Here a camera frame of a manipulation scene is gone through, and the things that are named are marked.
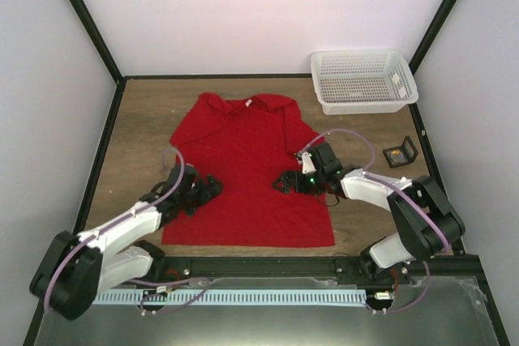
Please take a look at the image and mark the red t-shirt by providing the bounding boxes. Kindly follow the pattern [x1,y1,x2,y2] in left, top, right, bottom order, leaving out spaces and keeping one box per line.
[161,92,335,248]

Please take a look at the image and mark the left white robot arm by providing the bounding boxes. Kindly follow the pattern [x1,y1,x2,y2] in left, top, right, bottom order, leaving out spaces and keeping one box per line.
[29,164,223,320]

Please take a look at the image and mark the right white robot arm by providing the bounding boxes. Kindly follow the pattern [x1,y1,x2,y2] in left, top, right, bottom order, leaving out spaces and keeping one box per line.
[272,142,465,284]

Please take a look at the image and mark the black brooch box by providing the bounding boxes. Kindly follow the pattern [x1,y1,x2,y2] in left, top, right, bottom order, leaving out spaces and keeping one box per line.
[383,136,419,169]

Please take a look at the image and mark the white plastic basket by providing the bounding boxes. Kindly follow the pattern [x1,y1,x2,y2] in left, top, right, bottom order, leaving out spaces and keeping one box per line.
[310,49,418,116]

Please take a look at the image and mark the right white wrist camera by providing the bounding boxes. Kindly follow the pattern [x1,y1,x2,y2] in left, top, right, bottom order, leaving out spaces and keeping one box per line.
[296,151,316,175]

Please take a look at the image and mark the light blue cable duct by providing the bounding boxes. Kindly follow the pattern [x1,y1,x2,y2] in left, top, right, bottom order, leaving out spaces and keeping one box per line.
[94,288,367,307]

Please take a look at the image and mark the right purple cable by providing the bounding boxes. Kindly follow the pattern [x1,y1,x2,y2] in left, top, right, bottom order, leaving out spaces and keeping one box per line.
[299,128,452,314]

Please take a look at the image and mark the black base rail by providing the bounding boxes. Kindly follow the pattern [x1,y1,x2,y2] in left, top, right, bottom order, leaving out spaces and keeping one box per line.
[148,255,487,288]

